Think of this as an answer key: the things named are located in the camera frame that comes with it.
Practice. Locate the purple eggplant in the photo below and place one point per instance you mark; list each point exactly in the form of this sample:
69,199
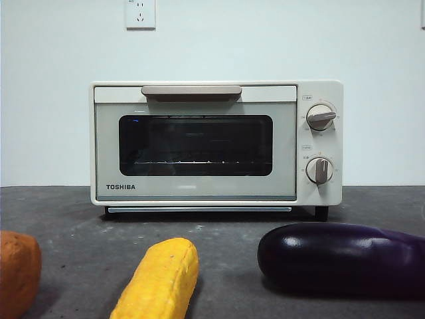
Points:
332,259

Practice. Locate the cream Toshiba toaster oven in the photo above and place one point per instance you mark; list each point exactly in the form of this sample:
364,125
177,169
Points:
318,89

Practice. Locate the metal crumb tray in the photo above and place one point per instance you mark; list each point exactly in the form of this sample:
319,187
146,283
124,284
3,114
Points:
199,209

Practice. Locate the beige timer knob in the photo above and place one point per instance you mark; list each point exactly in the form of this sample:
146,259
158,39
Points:
319,170

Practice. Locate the beige temperature knob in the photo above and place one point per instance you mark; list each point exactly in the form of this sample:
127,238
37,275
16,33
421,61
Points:
319,117

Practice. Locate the yellow toy corn cob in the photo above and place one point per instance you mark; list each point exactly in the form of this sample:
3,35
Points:
159,282

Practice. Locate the orange toy vegetable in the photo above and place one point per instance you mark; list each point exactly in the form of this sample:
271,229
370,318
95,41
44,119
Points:
16,276

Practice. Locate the white wall socket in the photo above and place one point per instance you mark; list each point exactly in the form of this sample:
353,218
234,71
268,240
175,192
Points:
140,15

